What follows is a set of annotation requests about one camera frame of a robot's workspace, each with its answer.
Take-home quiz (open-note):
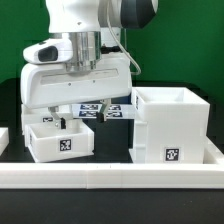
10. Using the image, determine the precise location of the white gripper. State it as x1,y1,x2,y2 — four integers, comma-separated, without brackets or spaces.
21,53,132,130

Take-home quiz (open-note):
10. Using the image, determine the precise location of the white front drawer box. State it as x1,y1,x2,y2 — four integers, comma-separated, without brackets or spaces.
25,119,94,162

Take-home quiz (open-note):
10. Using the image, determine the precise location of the white drawer box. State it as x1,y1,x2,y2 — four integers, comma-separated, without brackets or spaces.
21,105,73,132
25,119,94,162

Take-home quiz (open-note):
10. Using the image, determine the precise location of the white drawer cabinet frame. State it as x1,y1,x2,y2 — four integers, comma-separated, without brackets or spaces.
130,87,210,164

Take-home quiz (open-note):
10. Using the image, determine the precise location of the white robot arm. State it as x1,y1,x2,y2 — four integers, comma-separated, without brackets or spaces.
21,0,158,129

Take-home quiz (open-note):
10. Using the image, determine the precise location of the white rear drawer box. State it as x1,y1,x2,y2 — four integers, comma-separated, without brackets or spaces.
21,105,73,132

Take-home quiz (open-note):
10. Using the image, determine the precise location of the marker tag sheet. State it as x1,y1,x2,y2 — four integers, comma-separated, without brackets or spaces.
71,103,137,120

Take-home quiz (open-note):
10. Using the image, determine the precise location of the white front rail fence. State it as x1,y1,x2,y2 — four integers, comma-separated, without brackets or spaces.
0,163,224,189

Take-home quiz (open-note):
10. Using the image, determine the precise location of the white rail fence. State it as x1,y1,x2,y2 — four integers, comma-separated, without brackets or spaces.
204,139,224,165
0,163,224,189
0,128,9,156

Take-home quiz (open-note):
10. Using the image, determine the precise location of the white left rail fence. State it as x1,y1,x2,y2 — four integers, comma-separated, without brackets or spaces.
0,128,9,156

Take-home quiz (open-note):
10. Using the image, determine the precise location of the grey thin cable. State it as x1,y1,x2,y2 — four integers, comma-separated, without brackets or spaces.
105,0,142,76

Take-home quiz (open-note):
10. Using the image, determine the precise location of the white right rail fence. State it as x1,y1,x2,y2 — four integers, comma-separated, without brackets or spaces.
204,139,224,165

